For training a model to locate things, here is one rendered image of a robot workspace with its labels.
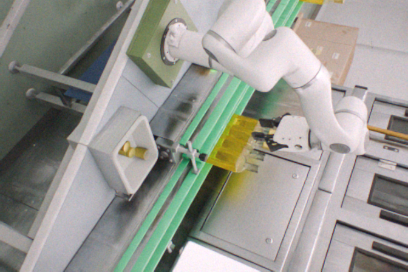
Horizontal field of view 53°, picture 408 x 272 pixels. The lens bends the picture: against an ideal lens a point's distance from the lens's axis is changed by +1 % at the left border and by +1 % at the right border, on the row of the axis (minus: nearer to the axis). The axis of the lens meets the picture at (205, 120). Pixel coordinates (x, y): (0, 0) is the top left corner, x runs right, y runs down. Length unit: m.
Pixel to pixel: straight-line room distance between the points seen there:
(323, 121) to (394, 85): 5.50
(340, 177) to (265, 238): 0.39
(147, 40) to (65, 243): 0.64
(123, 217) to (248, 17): 0.77
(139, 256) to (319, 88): 0.75
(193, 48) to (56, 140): 0.94
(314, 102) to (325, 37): 4.92
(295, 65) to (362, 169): 0.90
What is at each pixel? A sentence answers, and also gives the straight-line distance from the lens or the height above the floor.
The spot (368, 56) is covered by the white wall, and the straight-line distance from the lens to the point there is 6.83.
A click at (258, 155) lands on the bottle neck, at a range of 1.49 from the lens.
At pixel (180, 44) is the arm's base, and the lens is 1.28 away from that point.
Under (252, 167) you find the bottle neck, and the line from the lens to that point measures 1.46.
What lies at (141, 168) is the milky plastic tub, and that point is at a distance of 1.38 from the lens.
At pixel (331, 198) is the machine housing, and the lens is 1.59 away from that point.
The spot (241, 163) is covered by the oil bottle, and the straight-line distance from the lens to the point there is 1.46.
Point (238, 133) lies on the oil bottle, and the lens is 1.54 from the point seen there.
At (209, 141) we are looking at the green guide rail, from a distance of 1.48.
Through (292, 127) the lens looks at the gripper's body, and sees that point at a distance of 1.14.
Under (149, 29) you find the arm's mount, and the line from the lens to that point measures 1.26.
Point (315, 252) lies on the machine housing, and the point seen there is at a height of 1.40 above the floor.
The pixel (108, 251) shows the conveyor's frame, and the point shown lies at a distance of 1.34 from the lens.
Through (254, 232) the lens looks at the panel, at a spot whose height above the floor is 1.19.
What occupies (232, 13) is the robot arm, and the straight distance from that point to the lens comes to 0.92.
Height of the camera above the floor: 1.46
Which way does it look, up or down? 22 degrees down
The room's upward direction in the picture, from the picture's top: 107 degrees clockwise
